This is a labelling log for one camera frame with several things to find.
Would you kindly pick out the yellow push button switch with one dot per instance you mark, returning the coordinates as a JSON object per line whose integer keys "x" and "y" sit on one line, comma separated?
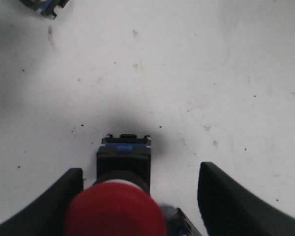
{"x": 178, "y": 224}

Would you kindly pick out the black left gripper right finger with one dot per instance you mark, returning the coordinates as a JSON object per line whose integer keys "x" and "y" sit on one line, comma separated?
{"x": 229, "y": 209}

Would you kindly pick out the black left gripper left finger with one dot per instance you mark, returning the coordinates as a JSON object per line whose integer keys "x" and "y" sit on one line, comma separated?
{"x": 45, "y": 215}

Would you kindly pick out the red mushroom push button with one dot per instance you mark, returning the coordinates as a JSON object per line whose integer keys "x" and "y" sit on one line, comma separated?
{"x": 119, "y": 202}

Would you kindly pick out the red button lying sideways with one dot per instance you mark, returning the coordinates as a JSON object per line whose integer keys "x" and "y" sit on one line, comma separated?
{"x": 46, "y": 8}

